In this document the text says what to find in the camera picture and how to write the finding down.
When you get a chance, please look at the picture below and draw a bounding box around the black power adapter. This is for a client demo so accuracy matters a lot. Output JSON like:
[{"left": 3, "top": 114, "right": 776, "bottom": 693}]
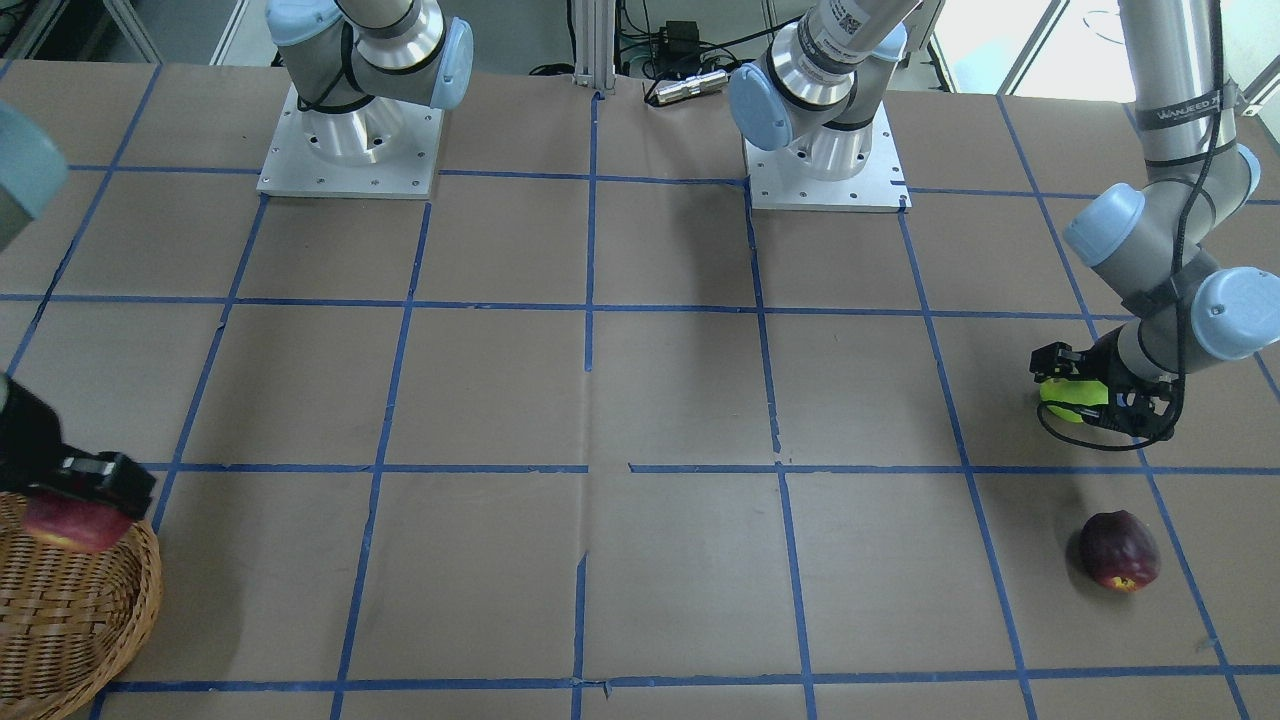
[{"left": 658, "top": 20, "right": 701, "bottom": 56}]

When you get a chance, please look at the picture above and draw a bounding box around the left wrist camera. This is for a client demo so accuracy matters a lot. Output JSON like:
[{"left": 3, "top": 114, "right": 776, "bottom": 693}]
[{"left": 1106, "top": 377, "right": 1185, "bottom": 442}]

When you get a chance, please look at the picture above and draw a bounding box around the silver cylinder connector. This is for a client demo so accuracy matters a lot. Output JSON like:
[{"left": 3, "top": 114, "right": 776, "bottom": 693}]
[{"left": 644, "top": 69, "right": 730, "bottom": 108}]

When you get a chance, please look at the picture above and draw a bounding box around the green apple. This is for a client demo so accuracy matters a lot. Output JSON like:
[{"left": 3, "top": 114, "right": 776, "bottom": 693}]
[{"left": 1039, "top": 378, "right": 1108, "bottom": 424}]

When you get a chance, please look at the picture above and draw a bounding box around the wicker basket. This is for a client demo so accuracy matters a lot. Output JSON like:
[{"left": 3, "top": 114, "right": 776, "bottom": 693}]
[{"left": 1, "top": 493, "right": 164, "bottom": 719}]

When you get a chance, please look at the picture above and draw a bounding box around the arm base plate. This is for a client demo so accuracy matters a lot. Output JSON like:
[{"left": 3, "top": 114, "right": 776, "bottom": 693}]
[
  {"left": 742, "top": 104, "right": 913, "bottom": 213},
  {"left": 257, "top": 88, "right": 445, "bottom": 200}
]

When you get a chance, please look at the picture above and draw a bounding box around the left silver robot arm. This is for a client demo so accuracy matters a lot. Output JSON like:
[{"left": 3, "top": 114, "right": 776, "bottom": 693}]
[{"left": 728, "top": 1, "right": 1277, "bottom": 441}]

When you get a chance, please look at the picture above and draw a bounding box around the dark red apple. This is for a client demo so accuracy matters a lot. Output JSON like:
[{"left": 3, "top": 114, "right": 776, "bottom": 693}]
[{"left": 1078, "top": 510, "right": 1162, "bottom": 593}]

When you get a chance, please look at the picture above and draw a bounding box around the aluminium frame post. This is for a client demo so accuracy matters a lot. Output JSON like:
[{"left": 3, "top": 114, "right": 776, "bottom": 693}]
[{"left": 570, "top": 0, "right": 616, "bottom": 97}]

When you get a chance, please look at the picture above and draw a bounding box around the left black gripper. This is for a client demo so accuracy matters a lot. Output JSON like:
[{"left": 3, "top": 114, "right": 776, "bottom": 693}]
[{"left": 1030, "top": 334, "right": 1138, "bottom": 429}]

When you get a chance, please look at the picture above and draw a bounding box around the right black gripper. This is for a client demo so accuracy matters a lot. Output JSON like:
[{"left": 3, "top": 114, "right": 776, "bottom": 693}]
[{"left": 1, "top": 375, "right": 157, "bottom": 521}]

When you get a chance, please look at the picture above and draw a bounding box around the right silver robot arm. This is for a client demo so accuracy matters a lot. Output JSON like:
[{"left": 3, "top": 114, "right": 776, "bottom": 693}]
[{"left": 3, "top": 1, "right": 474, "bottom": 521}]

